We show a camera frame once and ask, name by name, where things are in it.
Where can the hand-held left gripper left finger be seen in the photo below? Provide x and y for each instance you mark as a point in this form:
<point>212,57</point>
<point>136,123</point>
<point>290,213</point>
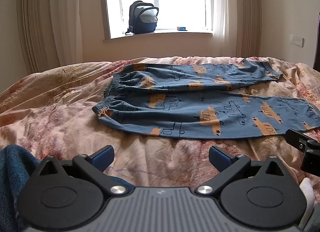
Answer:
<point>103,156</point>

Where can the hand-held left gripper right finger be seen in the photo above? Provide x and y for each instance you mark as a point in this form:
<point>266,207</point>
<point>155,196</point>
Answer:
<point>220,157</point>

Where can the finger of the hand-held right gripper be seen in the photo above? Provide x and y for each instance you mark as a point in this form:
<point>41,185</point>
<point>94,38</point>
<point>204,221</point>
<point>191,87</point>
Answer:
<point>300,140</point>

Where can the blue pants with orange print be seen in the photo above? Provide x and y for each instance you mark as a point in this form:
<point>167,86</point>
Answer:
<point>190,112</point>

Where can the floral pink bed blanket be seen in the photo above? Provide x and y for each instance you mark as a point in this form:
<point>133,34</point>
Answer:
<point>62,112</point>

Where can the brown padded headboard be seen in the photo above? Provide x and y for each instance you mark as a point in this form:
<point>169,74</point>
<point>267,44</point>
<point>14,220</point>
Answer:
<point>317,42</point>

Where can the small blue box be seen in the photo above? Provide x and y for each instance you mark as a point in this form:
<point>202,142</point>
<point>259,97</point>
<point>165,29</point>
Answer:
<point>181,29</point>

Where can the dark blue backpack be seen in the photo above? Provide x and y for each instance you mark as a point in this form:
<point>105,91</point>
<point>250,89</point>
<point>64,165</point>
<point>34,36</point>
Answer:
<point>143,17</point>

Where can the white wall socket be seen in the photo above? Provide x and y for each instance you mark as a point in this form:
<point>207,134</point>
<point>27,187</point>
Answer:
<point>297,40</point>

